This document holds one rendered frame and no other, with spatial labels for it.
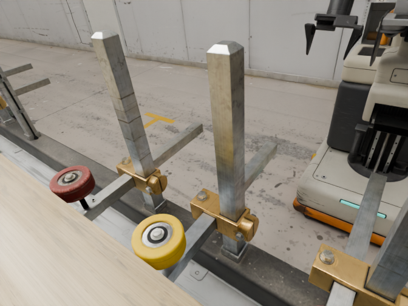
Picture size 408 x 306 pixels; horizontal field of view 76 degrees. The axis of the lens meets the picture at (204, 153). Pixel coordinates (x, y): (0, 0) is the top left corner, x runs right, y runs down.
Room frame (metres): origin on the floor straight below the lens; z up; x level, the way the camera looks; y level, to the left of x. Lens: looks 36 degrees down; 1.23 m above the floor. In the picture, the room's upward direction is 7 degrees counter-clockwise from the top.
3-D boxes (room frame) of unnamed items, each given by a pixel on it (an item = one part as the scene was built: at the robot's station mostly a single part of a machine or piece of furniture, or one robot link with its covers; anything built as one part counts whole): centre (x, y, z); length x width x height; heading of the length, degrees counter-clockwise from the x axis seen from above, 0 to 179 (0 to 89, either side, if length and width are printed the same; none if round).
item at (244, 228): (0.35, -0.02, 0.81); 0.14 x 0.06 x 0.05; 49
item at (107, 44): (0.50, 0.15, 0.91); 0.04 x 0.04 x 0.48; 49
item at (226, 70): (0.34, -0.04, 0.91); 0.04 x 0.04 x 0.48; 49
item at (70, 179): (0.41, 0.27, 0.85); 0.08 x 0.08 x 0.11
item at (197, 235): (0.40, -0.04, 0.81); 0.43 x 0.03 x 0.04; 139
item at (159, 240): (0.25, 0.08, 0.85); 0.08 x 0.08 x 0.11
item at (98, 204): (0.56, 0.15, 0.80); 0.43 x 0.03 x 0.04; 139
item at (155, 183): (0.51, 0.17, 0.80); 0.14 x 0.06 x 0.05; 49
